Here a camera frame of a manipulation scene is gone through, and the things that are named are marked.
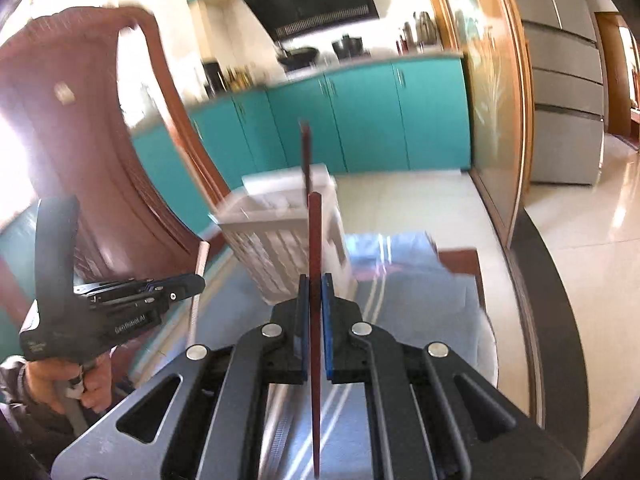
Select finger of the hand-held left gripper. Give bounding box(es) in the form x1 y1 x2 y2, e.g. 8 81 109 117
74 273 206 308

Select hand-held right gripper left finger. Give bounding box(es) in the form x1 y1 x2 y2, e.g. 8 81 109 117
52 274 311 480

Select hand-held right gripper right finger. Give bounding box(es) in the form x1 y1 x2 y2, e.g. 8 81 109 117
321 272 583 480

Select light wooden chopstick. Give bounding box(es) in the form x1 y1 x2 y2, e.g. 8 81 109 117
190 241 211 347

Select dark red chopstick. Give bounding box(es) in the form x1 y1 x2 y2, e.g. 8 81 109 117
308 191 323 479
298 119 313 207

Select white slotted utensil basket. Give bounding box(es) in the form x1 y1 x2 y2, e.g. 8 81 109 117
209 162 351 306

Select person's left forearm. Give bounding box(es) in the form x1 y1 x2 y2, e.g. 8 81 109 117
0 355 76 468

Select person's left hand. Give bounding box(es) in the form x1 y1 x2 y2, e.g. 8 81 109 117
25 350 114 413

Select blue striped table cloth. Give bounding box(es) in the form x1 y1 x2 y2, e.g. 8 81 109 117
120 231 498 480

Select brown wooden chair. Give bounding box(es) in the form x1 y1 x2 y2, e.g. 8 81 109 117
0 6 232 321

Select teal base kitchen cabinets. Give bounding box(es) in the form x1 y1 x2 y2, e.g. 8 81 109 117
131 54 474 242

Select black countertop appliance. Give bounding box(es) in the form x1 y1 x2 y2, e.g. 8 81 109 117
201 61 224 97

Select row of condiment bottles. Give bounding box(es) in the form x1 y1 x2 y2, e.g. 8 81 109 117
224 66 253 93

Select black wok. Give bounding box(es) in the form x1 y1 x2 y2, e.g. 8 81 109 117
276 46 320 70

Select wooden framed glass door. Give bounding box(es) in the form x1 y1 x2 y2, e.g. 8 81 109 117
416 0 535 252

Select black cooking pot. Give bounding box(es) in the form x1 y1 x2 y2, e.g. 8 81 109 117
332 34 364 59

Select steel kettle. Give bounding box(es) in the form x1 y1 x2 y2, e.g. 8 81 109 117
414 10 437 45

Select silver refrigerator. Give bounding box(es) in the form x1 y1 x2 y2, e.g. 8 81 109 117
499 0 607 187

